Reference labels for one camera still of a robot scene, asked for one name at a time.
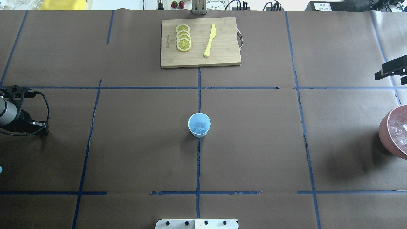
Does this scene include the ice cubes in bowl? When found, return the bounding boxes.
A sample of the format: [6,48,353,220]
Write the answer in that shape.
[388,107,407,153]

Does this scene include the yellow plastic knife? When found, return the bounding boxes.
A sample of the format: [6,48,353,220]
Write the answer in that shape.
[203,24,216,58]

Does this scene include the white bear sticker sheet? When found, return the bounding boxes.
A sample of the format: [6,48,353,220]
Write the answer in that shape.
[206,0,227,10]

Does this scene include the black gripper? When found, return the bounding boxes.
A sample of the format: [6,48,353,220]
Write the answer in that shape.
[9,110,49,136]

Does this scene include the bamboo cutting board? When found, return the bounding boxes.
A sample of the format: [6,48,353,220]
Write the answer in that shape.
[161,17,242,68]

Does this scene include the pink bowl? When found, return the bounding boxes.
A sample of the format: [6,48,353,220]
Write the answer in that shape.
[378,105,407,160]

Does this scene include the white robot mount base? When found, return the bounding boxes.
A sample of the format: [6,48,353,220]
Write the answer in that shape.
[155,219,239,229]

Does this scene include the lemon slice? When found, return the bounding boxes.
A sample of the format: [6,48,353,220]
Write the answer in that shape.
[177,33,192,42]
[177,30,190,39]
[176,39,192,52]

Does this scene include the light blue paper cup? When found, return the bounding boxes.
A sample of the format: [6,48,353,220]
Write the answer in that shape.
[187,113,211,138]

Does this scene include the aluminium frame post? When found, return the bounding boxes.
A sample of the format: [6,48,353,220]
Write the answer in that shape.
[191,0,207,15]

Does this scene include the strawberry on side tray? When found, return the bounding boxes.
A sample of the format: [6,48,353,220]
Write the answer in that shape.
[170,0,178,9]

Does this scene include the lemon slice nearest board edge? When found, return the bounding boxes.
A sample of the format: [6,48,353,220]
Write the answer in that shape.
[176,24,190,32]

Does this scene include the black box with label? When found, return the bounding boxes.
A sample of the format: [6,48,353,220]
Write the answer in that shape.
[305,0,371,12]

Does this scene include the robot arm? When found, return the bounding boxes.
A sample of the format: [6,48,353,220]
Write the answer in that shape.
[0,97,50,137]

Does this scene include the yellow cloth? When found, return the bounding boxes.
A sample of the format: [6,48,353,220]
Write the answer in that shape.
[39,0,87,10]

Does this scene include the front lemon slice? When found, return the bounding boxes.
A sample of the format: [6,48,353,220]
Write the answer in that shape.
[176,39,192,52]

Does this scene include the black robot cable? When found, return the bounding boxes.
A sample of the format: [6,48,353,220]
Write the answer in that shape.
[0,91,51,136]

